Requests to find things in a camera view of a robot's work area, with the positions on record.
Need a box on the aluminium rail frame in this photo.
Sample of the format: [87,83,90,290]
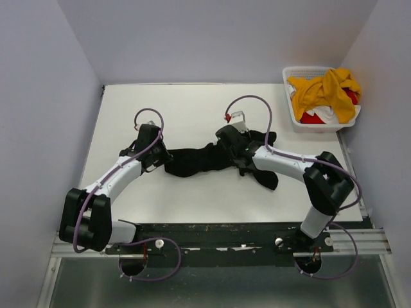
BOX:
[35,131,399,308]

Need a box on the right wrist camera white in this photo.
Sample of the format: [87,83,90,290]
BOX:
[229,111,249,133]

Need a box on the red t-shirt in basket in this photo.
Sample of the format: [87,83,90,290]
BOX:
[300,88,361,125]

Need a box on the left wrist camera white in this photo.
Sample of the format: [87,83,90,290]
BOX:
[145,120,159,127]

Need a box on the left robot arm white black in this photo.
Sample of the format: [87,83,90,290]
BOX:
[58,121,172,253]

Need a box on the yellow t-shirt in basket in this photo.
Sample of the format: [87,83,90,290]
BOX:
[286,67,362,124]

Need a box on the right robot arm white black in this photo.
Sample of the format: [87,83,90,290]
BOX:
[216,124,354,252]

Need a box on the black t-shirt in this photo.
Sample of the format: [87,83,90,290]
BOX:
[164,142,279,191]

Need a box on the white plastic laundry basket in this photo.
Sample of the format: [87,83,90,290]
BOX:
[282,66,356,133]

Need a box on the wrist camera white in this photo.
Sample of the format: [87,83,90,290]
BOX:
[145,120,159,127]
[229,111,249,133]

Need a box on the white t-shirt in basket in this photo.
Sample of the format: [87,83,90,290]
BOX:
[286,80,338,124]

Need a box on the black mounting base plate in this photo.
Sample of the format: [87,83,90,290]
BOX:
[105,223,333,268]

